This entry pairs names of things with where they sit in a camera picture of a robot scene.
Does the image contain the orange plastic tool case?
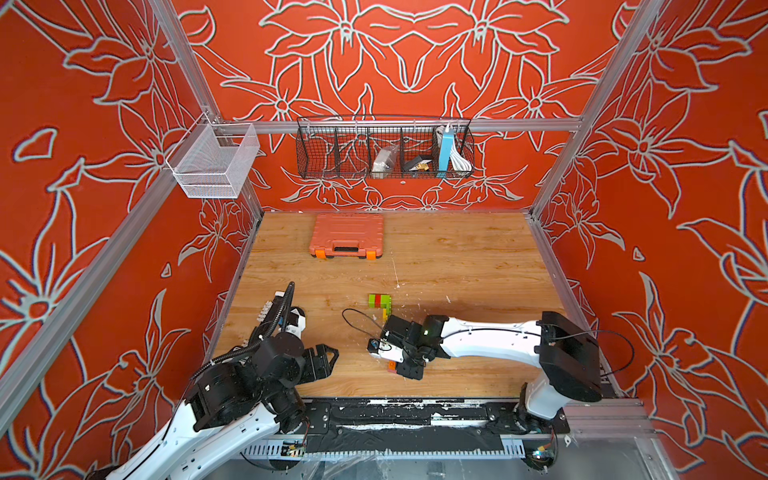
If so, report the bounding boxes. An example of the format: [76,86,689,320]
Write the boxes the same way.
[308,213,384,260]

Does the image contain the black round puck with label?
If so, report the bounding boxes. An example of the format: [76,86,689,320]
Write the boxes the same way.
[285,307,306,335]

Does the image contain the black wire wall basket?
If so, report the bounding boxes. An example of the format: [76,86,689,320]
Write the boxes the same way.
[295,115,475,180]

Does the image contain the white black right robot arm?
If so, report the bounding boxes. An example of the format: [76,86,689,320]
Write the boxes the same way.
[367,311,605,434]

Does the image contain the clear plastic bag in basket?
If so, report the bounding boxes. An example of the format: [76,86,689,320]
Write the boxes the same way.
[371,145,399,179]

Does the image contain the black small item in basket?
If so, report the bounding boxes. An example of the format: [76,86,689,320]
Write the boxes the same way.
[403,155,433,173]

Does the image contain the white wire wall basket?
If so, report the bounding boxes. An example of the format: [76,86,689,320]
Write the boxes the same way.
[168,123,261,200]

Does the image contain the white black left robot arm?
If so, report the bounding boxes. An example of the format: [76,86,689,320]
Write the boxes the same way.
[88,283,339,479]

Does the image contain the white cables in basket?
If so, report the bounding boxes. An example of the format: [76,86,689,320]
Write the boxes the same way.
[451,140,474,178]

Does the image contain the long green lego brick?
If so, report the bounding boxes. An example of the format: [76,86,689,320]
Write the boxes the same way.
[381,294,392,317]

